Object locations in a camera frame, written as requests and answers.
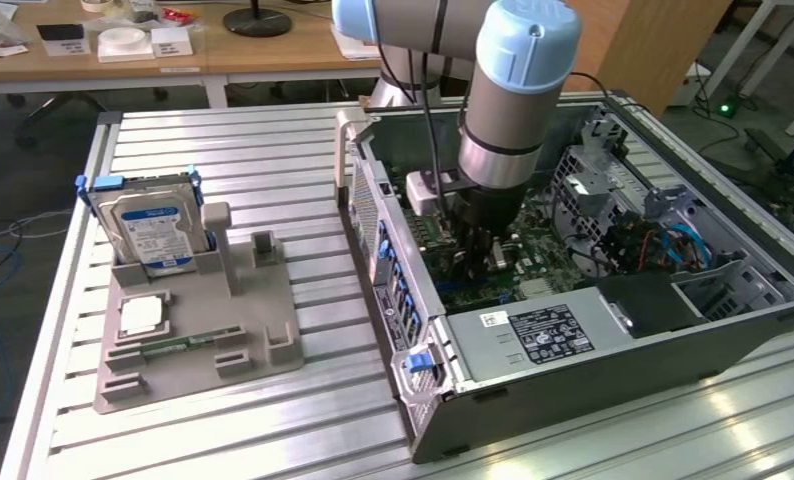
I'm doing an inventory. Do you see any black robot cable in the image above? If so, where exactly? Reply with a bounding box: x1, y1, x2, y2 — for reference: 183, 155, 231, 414
376, 43, 479, 221

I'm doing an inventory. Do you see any wooden desk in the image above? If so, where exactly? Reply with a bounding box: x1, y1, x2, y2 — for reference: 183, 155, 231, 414
0, 0, 211, 96
206, 0, 571, 109

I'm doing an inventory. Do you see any red package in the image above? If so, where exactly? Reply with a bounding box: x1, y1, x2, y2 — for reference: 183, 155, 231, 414
160, 7, 202, 26

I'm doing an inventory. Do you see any white box with round dish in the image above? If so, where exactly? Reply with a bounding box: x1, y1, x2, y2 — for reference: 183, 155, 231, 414
96, 27, 156, 64

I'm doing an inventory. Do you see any plain white box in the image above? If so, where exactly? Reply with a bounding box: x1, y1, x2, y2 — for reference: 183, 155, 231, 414
149, 27, 195, 59

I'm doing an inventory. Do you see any black office chair base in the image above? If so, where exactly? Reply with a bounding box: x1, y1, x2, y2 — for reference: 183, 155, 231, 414
7, 89, 108, 147

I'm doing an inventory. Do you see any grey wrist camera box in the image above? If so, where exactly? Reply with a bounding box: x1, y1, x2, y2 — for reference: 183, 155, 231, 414
406, 170, 464, 219

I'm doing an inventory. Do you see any silver disk bay cage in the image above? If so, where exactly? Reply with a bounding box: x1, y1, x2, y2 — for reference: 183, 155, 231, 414
548, 144, 651, 241

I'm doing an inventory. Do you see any black stand base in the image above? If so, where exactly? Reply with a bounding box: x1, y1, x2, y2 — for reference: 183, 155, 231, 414
742, 127, 794, 176

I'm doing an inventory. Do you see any black round lamp base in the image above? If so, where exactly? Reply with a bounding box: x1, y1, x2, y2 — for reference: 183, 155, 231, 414
222, 0, 295, 39

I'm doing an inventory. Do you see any wooden cabinet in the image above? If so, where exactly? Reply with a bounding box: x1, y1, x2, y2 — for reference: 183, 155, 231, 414
562, 0, 735, 116

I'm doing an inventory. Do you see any green RAM stick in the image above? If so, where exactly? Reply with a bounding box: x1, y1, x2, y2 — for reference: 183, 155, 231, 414
139, 332, 228, 357

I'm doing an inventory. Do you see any white box with black lid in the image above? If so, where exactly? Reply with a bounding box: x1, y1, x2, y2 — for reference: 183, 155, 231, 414
35, 23, 92, 57

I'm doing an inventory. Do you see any black cable over case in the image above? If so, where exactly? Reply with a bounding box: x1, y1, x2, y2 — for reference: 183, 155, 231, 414
567, 72, 645, 110

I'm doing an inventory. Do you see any white paper stack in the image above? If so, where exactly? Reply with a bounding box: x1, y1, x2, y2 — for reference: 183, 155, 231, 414
332, 29, 383, 61

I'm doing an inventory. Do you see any white floor cable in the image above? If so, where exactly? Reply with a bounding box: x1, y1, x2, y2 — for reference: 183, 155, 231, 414
0, 209, 72, 239

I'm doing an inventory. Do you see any blue wire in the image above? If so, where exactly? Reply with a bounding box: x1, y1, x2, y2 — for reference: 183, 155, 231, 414
662, 222, 715, 274

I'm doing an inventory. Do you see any green graphics card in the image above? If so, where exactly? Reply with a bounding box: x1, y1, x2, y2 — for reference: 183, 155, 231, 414
428, 234, 524, 291

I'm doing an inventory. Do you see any red wire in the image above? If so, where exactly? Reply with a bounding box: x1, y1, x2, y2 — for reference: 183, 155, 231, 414
638, 227, 671, 271

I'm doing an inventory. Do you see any grey power supply unit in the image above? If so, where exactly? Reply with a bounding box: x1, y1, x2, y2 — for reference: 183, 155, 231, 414
446, 287, 635, 384

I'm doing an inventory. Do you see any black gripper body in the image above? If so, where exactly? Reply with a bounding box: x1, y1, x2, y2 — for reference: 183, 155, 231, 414
450, 183, 526, 237

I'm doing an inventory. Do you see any silver CPU chip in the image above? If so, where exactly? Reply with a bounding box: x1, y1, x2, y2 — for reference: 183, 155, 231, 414
116, 297, 169, 337

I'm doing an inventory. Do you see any dark grey open PC case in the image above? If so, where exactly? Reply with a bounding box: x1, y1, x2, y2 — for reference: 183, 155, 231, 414
334, 89, 794, 465

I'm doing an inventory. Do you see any green motherboard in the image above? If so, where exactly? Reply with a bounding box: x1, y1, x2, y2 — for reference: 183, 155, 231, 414
387, 169, 602, 316

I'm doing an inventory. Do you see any white desk frame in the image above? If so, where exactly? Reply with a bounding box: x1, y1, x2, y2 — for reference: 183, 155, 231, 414
702, 0, 794, 136

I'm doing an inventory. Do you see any grey parts rack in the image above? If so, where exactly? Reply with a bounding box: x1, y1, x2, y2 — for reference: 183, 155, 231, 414
92, 202, 308, 416

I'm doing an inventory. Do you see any hard disk in blue caddy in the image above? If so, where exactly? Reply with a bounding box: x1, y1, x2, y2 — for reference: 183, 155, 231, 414
73, 167, 219, 279

